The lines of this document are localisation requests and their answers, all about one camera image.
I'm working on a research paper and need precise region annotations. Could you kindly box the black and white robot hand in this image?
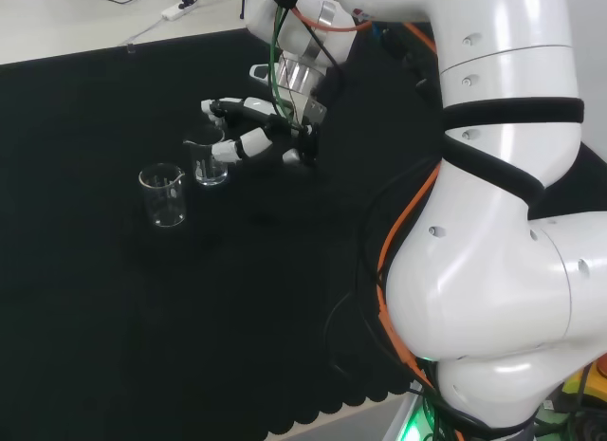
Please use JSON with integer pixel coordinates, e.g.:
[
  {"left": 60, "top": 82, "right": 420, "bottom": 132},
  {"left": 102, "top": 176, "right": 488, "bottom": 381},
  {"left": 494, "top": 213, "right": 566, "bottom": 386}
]
[{"left": 199, "top": 96, "right": 329, "bottom": 167}]

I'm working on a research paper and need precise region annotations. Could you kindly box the clear glass beaker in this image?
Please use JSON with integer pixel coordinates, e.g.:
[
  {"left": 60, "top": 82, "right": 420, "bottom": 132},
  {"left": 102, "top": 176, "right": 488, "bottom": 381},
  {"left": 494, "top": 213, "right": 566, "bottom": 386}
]
[
  {"left": 183, "top": 126, "right": 230, "bottom": 188},
  {"left": 138, "top": 162, "right": 188, "bottom": 229}
]

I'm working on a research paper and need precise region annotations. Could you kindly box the white power strip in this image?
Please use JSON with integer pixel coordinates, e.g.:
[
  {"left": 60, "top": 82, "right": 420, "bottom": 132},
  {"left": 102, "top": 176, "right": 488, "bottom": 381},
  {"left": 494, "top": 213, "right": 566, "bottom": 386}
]
[{"left": 160, "top": 1, "right": 192, "bottom": 22}]

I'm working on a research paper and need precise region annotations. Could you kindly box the black bench cloth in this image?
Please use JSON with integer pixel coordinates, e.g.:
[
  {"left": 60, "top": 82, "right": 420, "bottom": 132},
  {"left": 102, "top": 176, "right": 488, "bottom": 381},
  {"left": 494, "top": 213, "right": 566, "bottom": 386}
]
[{"left": 0, "top": 26, "right": 607, "bottom": 440}]

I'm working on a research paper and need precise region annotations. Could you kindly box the yellow stop button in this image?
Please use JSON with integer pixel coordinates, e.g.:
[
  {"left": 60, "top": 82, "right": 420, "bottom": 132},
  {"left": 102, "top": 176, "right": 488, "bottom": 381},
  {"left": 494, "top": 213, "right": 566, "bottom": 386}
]
[{"left": 559, "top": 348, "right": 607, "bottom": 416}]

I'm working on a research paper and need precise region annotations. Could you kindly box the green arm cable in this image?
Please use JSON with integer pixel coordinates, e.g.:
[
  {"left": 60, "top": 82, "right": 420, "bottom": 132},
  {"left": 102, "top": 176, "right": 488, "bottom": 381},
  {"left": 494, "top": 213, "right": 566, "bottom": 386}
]
[{"left": 266, "top": 0, "right": 298, "bottom": 130}]

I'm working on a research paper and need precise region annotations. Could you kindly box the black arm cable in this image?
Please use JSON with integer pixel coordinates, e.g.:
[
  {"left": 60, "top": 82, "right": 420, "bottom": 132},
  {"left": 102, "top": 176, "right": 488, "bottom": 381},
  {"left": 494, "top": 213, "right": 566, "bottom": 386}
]
[{"left": 325, "top": 163, "right": 445, "bottom": 407}]

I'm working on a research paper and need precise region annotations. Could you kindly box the white power strip cable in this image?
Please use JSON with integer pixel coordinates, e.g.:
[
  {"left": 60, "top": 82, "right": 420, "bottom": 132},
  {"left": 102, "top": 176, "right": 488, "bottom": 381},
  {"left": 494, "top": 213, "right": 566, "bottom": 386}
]
[{"left": 123, "top": 12, "right": 167, "bottom": 46}]

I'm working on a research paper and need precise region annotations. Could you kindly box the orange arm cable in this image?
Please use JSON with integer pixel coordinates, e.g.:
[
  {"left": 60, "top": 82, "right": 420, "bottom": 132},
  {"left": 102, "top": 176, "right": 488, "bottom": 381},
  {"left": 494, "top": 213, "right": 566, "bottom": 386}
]
[{"left": 289, "top": 0, "right": 440, "bottom": 391}]

